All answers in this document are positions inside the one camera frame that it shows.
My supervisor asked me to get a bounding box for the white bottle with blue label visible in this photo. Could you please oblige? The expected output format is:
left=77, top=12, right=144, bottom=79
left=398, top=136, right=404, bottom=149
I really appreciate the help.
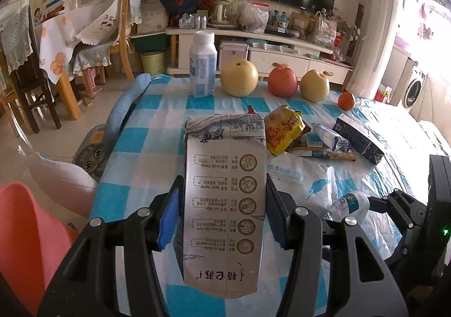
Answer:
left=189, top=31, right=216, bottom=98

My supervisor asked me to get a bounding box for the orange tangerine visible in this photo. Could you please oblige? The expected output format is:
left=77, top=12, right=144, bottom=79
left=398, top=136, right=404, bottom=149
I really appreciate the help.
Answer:
left=337, top=91, right=356, bottom=111

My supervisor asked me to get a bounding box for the dark blue carton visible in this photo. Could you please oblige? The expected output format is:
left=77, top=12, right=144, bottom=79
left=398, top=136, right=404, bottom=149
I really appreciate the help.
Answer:
left=333, top=114, right=385, bottom=166

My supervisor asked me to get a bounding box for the white plastic bag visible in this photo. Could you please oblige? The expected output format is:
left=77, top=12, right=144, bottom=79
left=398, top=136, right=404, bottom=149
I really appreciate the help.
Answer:
left=268, top=153, right=337, bottom=219

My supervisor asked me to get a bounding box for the light wooden chair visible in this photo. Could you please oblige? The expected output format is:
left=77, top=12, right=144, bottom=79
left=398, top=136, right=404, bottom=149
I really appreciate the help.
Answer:
left=76, top=0, right=145, bottom=99

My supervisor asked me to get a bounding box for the blue cushion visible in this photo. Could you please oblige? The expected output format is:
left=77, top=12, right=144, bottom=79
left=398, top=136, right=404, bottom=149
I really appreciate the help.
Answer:
left=104, top=73, right=152, bottom=153

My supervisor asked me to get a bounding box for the pink plastic stool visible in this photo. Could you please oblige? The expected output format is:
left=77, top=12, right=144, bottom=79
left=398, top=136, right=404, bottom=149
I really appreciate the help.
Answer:
left=0, top=181, right=79, bottom=317

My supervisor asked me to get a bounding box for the blue white checkered tablecloth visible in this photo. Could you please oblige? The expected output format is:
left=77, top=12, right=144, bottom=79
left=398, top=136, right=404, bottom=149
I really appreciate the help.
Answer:
left=90, top=74, right=451, bottom=317

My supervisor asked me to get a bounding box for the dark wooden chair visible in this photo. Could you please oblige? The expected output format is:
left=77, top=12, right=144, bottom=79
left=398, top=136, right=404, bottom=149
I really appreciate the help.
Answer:
left=0, top=3, right=63, bottom=135

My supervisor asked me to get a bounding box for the white washing machine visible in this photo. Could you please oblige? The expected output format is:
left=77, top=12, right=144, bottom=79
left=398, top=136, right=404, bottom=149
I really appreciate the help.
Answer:
left=402, top=63, right=428, bottom=110

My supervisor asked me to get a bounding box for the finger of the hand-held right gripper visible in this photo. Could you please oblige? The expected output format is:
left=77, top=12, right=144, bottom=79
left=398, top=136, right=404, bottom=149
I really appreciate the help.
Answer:
left=368, top=190, right=428, bottom=233
left=384, top=227, right=427, bottom=266

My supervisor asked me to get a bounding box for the white television cabinet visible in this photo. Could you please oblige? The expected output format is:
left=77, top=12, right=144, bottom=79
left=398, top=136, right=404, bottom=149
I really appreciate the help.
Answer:
left=165, top=26, right=355, bottom=85

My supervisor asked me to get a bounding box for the clear filled plastic bag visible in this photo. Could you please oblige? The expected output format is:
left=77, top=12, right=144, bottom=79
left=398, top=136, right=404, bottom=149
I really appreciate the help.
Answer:
left=239, top=0, right=270, bottom=34

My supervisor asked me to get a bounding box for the white blue milk pouch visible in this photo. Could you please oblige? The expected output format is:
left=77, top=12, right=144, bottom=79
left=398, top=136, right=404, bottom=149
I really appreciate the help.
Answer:
left=312, top=123, right=351, bottom=154

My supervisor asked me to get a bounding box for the white grey milk carton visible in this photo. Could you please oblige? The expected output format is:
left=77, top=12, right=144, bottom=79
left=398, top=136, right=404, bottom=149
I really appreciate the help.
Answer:
left=182, top=113, right=267, bottom=299

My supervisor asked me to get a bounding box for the yellow pear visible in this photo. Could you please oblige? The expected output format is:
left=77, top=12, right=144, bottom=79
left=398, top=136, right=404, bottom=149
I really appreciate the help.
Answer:
left=300, top=70, right=331, bottom=103
left=220, top=59, right=259, bottom=97

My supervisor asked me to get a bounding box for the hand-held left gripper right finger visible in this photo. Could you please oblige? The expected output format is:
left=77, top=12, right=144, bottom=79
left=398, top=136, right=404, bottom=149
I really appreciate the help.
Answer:
left=267, top=174, right=407, bottom=317

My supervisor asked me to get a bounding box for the crushed clear plastic bottle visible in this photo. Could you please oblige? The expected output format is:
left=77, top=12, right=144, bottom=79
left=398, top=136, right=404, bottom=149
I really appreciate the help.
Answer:
left=324, top=191, right=370, bottom=222

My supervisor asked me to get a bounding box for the yellow snack packet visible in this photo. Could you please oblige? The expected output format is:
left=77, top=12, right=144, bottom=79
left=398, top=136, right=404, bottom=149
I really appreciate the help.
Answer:
left=264, top=106, right=305, bottom=156

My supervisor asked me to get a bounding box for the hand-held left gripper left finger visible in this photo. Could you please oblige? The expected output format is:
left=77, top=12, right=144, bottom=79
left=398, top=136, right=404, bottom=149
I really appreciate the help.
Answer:
left=37, top=175, right=184, bottom=317

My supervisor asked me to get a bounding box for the clear electric kettle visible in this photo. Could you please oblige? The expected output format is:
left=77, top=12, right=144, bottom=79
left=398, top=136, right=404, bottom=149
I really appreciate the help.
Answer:
left=211, top=0, right=236, bottom=26

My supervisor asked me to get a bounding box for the white curtain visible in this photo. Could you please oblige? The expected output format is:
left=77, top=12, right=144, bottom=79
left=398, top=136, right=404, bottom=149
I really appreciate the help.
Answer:
left=352, top=0, right=406, bottom=99

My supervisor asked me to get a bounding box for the green plastic bin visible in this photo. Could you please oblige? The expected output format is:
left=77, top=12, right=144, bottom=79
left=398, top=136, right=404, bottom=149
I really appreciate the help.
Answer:
left=140, top=51, right=166, bottom=75

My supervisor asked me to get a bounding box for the dining table with printed cloth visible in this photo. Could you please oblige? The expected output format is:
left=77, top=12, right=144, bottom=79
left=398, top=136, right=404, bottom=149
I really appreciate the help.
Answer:
left=38, top=0, right=122, bottom=120

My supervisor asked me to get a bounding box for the white pink storage box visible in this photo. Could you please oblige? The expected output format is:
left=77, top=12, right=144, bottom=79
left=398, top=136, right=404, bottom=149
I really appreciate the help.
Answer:
left=219, top=40, right=249, bottom=72

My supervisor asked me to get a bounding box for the patterned floor mat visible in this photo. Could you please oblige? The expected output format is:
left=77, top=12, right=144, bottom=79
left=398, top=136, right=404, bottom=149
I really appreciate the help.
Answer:
left=73, top=123, right=107, bottom=182

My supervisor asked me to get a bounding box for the red apple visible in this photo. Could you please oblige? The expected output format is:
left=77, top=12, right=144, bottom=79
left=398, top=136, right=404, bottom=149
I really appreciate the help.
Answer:
left=268, top=63, right=299, bottom=98

